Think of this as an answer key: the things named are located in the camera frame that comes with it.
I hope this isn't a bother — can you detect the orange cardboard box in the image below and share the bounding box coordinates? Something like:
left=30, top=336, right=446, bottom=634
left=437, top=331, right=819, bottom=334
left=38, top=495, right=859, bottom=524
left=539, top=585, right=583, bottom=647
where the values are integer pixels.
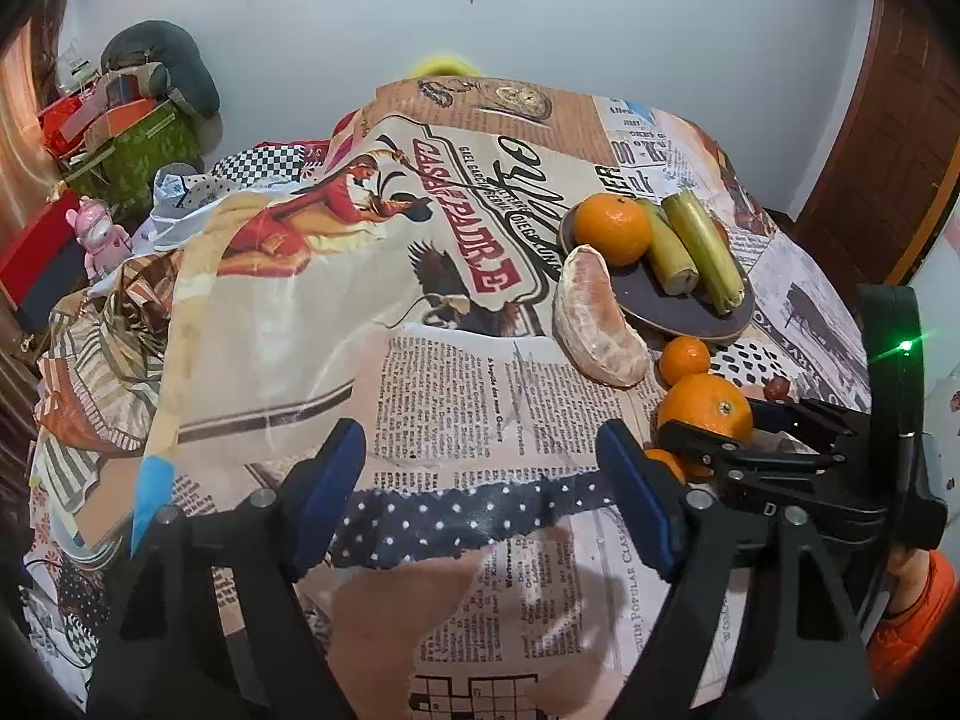
left=82, top=96, right=164, bottom=145

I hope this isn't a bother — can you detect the newspaper print tablecloth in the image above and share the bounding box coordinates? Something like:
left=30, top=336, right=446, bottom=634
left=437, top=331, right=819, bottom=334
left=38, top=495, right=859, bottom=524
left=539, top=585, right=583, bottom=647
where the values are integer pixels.
left=22, top=75, right=875, bottom=720

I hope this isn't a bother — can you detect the thick yellow sugarcane piece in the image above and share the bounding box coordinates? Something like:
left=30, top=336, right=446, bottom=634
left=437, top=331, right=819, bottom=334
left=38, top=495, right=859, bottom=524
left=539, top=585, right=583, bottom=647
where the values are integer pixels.
left=637, top=199, right=700, bottom=296

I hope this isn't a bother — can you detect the blue paper strip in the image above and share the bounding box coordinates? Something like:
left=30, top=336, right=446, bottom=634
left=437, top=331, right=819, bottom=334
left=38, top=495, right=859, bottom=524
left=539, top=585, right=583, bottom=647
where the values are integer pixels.
left=130, top=455, right=178, bottom=557

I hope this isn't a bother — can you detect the red and black box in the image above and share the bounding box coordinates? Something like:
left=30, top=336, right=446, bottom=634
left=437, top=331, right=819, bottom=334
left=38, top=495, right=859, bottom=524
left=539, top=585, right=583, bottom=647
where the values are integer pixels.
left=0, top=199, right=85, bottom=332

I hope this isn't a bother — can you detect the yellow chair back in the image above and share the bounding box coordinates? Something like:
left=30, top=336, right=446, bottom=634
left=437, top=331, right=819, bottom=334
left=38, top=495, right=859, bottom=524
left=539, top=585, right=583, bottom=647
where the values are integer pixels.
left=409, top=52, right=482, bottom=80

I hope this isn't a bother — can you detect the black white checkered cloth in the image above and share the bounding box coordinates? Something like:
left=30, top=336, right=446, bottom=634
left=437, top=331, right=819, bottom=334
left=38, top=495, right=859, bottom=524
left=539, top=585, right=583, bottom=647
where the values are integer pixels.
left=210, top=140, right=332, bottom=185

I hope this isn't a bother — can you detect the pink bunny toy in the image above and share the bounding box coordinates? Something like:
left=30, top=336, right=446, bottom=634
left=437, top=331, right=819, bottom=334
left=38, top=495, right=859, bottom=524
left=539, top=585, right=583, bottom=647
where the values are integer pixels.
left=65, top=196, right=135, bottom=280

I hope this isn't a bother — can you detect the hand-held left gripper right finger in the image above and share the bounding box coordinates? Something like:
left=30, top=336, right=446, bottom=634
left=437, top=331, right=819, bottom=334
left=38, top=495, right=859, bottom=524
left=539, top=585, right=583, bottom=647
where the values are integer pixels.
left=597, top=418, right=880, bottom=720

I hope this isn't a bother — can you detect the person's right forearm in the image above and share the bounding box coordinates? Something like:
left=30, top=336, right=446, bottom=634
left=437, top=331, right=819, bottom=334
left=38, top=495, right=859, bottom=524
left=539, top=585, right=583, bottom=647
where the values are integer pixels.
left=866, top=547, right=960, bottom=695

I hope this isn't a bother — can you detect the green patterned box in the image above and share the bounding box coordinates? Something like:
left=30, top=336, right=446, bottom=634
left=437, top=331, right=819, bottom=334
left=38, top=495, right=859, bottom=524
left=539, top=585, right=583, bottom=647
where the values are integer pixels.
left=63, top=100, right=206, bottom=212

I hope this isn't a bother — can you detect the striped patterned blanket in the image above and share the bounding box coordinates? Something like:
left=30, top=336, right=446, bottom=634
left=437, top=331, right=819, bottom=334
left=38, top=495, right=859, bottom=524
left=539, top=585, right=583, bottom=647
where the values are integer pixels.
left=30, top=255, right=182, bottom=460

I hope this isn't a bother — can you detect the orange with sticker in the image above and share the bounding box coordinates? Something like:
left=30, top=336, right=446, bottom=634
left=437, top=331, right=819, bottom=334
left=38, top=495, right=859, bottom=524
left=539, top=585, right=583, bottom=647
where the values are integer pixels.
left=656, top=374, right=754, bottom=452

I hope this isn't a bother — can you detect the orange striped curtain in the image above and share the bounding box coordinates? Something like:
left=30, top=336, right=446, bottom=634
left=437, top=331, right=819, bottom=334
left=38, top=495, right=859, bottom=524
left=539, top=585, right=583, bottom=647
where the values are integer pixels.
left=0, top=15, right=47, bottom=200

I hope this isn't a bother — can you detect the thin green sugarcane piece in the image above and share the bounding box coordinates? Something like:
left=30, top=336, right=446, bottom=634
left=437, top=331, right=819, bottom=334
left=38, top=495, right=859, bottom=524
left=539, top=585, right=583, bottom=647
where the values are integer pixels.
left=661, top=190, right=746, bottom=315

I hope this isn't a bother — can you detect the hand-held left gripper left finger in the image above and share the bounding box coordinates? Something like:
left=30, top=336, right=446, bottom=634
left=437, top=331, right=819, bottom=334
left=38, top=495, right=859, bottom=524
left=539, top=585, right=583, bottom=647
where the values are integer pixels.
left=86, top=418, right=368, bottom=720

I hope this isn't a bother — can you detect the grey curved cushion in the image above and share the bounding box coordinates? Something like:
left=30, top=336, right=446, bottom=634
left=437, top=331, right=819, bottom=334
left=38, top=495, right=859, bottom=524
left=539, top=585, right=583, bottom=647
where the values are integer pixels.
left=99, top=20, right=221, bottom=122

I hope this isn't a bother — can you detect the peeled pomelo segment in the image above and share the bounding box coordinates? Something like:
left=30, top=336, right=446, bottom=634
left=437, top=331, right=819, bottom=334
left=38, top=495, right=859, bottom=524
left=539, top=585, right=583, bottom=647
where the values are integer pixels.
left=553, top=244, right=651, bottom=389

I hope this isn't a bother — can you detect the brown wooden door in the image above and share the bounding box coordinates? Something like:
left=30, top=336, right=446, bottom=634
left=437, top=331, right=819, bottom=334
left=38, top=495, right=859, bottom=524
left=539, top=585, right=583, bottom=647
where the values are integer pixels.
left=787, top=0, right=960, bottom=287

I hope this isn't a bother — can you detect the large orange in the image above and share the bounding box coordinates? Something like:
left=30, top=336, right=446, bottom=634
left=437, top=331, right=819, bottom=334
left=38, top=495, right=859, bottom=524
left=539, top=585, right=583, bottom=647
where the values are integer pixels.
left=580, top=193, right=653, bottom=268

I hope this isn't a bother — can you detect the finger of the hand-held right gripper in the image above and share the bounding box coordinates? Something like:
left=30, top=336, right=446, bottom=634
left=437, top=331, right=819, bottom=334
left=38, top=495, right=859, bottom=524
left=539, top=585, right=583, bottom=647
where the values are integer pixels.
left=748, top=396, right=872, bottom=460
left=657, top=418, right=887, bottom=542

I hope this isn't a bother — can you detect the small tangerine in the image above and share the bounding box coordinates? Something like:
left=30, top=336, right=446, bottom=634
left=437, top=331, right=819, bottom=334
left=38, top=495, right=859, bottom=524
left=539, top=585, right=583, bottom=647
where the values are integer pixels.
left=643, top=448, right=688, bottom=484
left=658, top=335, right=713, bottom=386

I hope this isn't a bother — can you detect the red gift bag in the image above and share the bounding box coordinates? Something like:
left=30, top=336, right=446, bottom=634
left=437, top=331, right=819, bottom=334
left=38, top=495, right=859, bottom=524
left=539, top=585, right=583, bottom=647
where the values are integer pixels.
left=37, top=94, right=100, bottom=160

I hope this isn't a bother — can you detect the dark grey round plate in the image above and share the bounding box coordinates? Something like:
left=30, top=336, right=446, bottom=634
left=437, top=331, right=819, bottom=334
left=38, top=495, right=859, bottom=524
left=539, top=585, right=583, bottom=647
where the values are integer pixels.
left=559, top=199, right=756, bottom=341

